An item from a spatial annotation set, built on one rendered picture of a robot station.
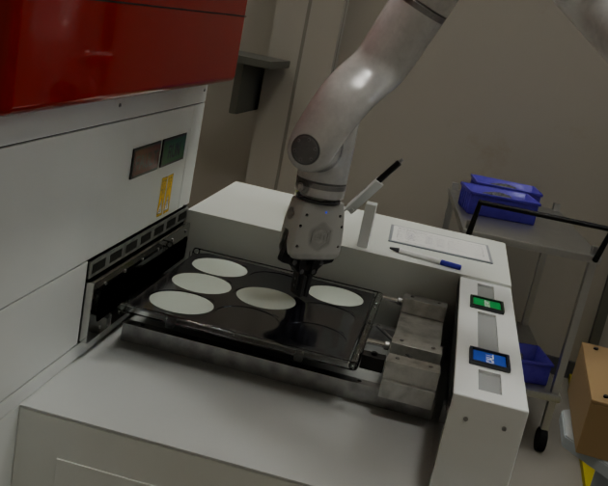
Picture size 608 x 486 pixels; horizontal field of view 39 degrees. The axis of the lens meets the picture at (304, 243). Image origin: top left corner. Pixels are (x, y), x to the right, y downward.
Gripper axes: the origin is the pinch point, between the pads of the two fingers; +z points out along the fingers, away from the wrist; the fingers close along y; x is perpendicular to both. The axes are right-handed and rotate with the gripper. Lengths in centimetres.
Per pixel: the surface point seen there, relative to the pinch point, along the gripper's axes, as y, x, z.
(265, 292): -5.2, 2.3, 2.4
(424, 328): 20.2, -10.8, 4.5
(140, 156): -29.1, 7.5, -18.4
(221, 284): -11.7, 6.4, 2.5
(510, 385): 3.0, -46.2, -3.5
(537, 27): 203, 153, -56
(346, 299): 9.4, -1.4, 2.6
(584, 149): 225, 130, -10
